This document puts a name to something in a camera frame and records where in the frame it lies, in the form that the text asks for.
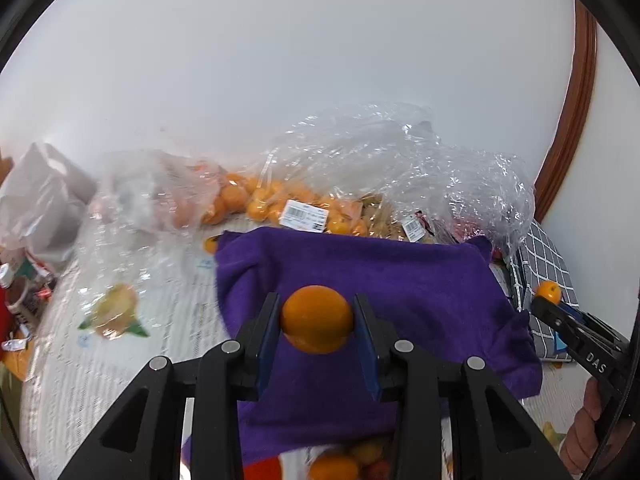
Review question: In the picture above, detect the small orange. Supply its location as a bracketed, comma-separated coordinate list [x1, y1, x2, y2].
[535, 281, 562, 306]

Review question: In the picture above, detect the large orange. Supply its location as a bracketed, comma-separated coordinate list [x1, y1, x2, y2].
[308, 453, 360, 480]

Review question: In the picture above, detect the person's right hand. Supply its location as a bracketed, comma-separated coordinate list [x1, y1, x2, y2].
[558, 376, 624, 476]

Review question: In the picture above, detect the grey checked star cushion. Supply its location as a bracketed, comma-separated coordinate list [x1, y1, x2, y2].
[510, 221, 579, 363]

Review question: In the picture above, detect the small red fruit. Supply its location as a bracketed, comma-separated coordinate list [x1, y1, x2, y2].
[362, 458, 390, 480]

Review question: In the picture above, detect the purple towel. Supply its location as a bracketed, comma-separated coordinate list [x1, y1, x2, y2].
[182, 225, 545, 466]

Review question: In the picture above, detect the small yellow-green fruit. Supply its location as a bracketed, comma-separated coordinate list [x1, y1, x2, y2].
[349, 441, 384, 467]

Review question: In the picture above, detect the crumpled clear plastic bag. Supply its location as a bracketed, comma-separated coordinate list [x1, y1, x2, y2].
[259, 103, 535, 254]

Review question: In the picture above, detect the clear bag of oranges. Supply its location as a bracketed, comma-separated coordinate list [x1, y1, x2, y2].
[90, 151, 386, 237]

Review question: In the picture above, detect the white plastic bag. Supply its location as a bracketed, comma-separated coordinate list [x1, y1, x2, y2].
[1, 143, 96, 272]

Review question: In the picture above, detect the brown wooden door frame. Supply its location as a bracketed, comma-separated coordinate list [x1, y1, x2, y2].
[535, 0, 598, 223]

